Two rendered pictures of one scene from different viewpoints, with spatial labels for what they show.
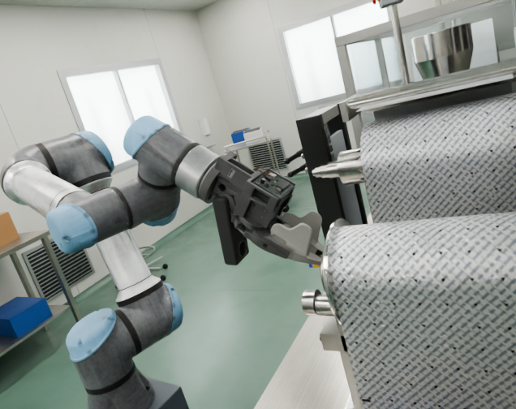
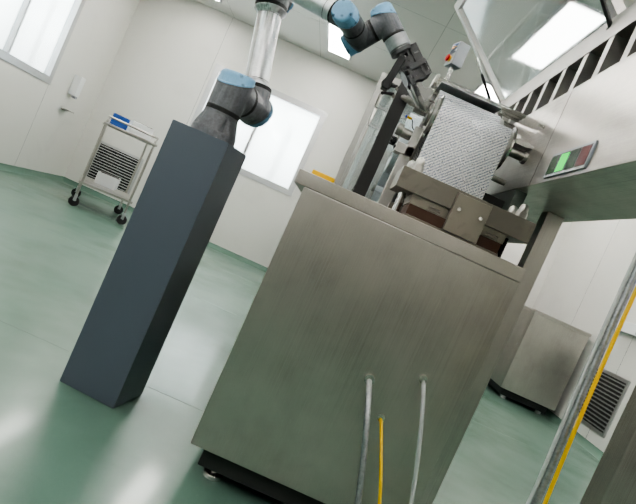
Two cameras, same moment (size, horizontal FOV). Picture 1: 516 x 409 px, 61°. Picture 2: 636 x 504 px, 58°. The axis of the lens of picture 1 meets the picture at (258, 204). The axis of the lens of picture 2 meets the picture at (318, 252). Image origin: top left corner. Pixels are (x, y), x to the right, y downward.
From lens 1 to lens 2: 156 cm
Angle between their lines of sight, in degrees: 33
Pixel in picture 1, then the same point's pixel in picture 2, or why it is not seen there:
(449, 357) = (463, 154)
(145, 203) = (365, 35)
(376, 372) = (432, 151)
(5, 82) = not seen: outside the picture
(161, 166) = (391, 26)
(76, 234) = (354, 17)
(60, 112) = not seen: outside the picture
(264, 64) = (180, 83)
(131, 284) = (263, 77)
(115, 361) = (244, 104)
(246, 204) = (416, 65)
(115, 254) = (267, 55)
